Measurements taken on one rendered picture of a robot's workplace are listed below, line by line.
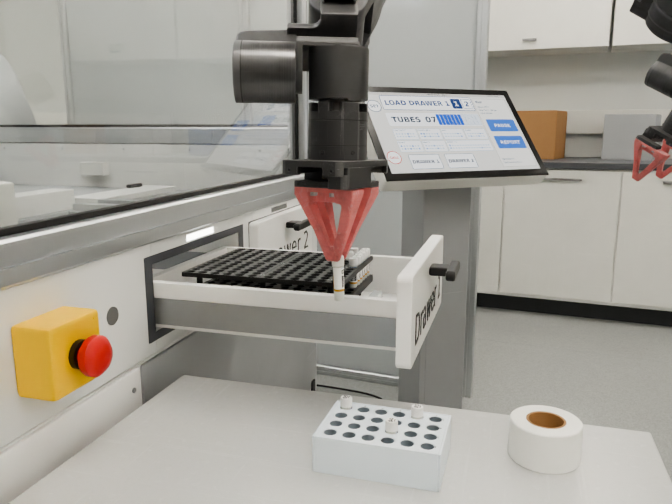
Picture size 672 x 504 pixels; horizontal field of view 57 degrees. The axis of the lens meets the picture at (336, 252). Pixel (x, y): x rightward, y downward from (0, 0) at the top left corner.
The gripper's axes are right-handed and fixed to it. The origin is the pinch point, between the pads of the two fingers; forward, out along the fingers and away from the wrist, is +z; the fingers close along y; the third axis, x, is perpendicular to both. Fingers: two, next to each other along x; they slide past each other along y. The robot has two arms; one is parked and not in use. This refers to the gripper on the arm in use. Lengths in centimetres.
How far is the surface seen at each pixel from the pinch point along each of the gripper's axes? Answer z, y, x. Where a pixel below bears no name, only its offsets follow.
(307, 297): 7.6, -8.1, -8.4
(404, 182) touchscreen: -1, -90, -32
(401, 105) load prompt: -21, -105, -40
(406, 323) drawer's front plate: 9.1, -9.1, 4.1
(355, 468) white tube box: 19.8, 4.5, 5.1
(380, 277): 9.8, -32.4, -10.3
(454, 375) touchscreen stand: 57, -118, -25
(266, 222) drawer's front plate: 3, -36, -35
